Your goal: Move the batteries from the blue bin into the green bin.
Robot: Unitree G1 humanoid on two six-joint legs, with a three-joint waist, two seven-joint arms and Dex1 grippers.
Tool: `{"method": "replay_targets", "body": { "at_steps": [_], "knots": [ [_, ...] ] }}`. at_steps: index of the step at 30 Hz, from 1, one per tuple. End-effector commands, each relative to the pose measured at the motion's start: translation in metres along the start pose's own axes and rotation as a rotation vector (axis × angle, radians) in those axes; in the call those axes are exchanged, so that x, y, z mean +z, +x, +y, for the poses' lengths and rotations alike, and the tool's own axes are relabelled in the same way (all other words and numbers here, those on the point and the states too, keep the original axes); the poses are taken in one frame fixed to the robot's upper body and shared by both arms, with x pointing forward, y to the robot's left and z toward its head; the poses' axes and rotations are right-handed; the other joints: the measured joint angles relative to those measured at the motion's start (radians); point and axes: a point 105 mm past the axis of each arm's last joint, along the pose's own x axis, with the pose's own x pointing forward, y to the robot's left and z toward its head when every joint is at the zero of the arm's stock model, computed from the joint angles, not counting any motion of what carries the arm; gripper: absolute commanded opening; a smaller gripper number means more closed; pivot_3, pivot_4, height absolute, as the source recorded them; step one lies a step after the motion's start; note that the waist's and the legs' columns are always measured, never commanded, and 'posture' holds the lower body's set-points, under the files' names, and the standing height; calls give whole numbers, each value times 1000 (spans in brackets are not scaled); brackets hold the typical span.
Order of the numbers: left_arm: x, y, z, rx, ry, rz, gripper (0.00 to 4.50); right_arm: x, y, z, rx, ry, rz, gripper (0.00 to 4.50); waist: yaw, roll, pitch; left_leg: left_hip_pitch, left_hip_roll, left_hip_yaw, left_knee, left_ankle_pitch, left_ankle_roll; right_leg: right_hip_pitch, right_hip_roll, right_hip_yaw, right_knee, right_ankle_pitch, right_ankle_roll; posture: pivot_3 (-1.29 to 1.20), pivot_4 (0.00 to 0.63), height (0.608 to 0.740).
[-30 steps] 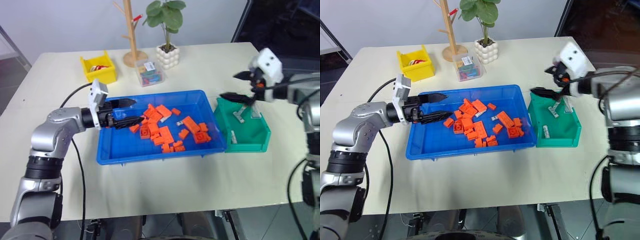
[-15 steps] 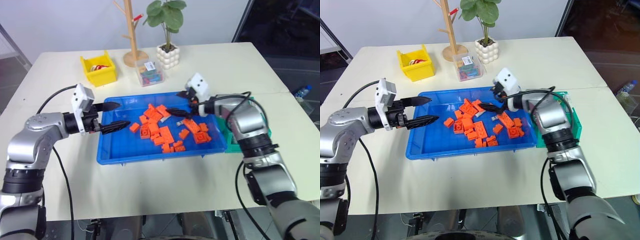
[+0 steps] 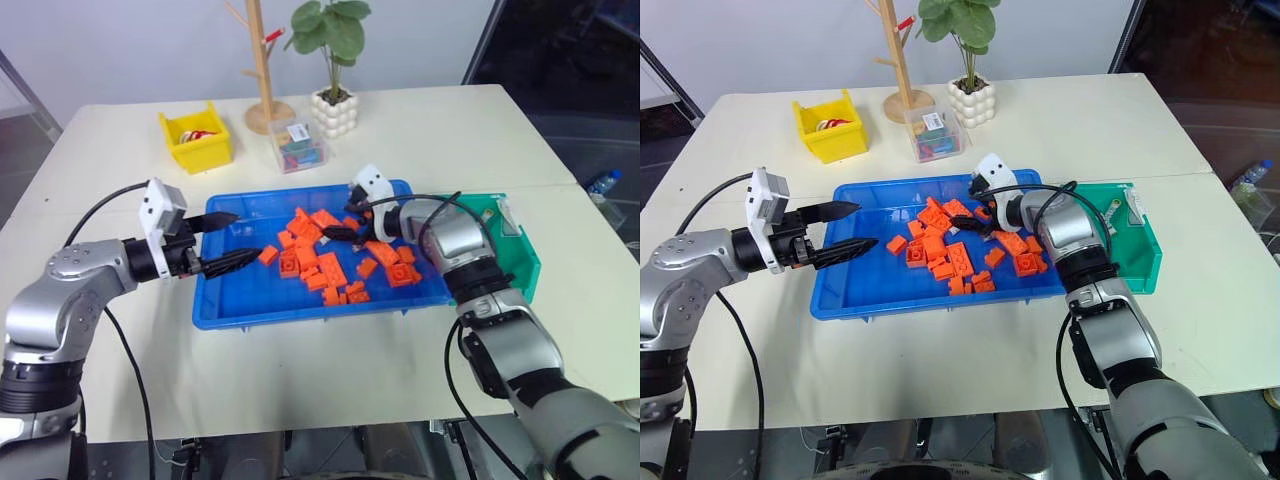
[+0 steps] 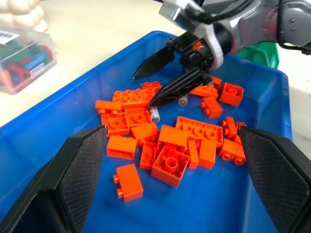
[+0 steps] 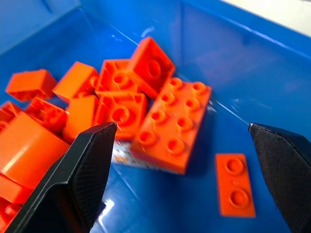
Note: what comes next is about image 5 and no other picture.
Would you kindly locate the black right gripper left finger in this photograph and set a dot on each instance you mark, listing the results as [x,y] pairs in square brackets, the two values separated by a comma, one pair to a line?
[73,184]

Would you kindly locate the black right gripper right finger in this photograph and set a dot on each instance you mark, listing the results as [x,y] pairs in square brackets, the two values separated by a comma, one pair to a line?
[284,170]

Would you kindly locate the blue plastic bin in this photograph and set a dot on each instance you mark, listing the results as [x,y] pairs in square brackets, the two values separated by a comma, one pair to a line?
[233,80]

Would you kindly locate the orange two-stud flat plate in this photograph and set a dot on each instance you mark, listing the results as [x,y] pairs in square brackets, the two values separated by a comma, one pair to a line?
[235,184]

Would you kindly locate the large orange rounded block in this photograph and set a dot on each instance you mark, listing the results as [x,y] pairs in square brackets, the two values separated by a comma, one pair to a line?
[26,148]

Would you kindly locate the orange square building brick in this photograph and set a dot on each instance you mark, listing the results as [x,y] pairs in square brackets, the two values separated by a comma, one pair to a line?
[8,213]
[12,190]
[80,116]
[116,77]
[73,81]
[30,83]
[8,112]
[121,114]
[47,114]
[151,66]

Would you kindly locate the orange eight-stud building brick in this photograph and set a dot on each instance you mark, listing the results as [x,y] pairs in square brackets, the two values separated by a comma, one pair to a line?
[170,123]

